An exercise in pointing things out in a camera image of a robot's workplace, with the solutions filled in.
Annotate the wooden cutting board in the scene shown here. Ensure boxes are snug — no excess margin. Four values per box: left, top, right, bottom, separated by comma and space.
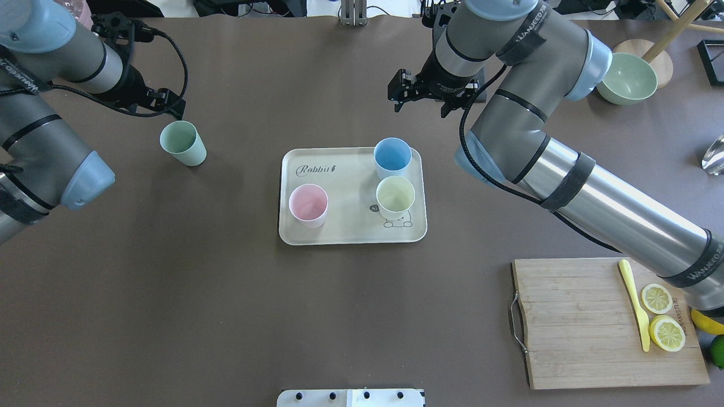
511, 258, 709, 391

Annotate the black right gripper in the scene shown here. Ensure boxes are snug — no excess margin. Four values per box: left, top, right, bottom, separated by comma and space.
393, 54, 481, 119

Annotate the aluminium frame post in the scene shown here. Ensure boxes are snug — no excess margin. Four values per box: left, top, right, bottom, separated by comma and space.
339, 0, 369, 27

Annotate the round wooden stand base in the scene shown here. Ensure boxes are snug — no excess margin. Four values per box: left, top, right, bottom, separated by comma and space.
613, 39, 673, 89

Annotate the light blue cup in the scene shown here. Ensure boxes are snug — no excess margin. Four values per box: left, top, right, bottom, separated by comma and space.
373, 137, 412, 180

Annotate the mint green bowl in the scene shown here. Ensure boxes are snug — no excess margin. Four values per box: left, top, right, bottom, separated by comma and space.
596, 53, 658, 106

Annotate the yellow plastic knife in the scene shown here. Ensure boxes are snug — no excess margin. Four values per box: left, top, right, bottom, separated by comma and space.
618, 258, 651, 352

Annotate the green lime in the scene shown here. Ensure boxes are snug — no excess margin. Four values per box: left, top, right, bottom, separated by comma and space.
708, 335, 724, 370

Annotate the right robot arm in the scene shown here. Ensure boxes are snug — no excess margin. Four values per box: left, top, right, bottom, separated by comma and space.
413, 1, 723, 322

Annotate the lemon half slice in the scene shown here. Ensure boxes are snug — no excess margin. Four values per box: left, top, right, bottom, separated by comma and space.
640, 283, 673, 315
649, 315, 686, 352

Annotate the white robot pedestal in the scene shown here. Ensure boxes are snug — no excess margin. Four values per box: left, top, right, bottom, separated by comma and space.
276, 387, 426, 406

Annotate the cream white cup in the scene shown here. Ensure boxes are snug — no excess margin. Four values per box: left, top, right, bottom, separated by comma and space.
376, 176, 416, 220

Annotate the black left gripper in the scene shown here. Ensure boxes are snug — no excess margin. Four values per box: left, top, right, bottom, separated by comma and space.
110, 65, 186, 119

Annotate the black framed tray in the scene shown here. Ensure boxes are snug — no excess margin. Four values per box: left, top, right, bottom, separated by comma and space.
696, 40, 723, 86

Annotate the pink cup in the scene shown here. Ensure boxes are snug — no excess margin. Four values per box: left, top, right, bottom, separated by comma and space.
288, 183, 329, 228

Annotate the mint green cup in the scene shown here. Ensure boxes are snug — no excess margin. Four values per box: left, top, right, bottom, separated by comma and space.
160, 120, 207, 167

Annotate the cream rabbit tray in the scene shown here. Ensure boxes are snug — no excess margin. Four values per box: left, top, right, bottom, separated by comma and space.
278, 147, 428, 245

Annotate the pink bowl with ice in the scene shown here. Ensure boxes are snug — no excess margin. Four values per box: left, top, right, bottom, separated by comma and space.
63, 0, 93, 30

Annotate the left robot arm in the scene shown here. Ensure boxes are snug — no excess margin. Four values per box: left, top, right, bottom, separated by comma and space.
1, 1, 186, 242

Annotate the metal scoop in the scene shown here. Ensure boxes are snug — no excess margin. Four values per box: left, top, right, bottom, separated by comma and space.
701, 134, 724, 176

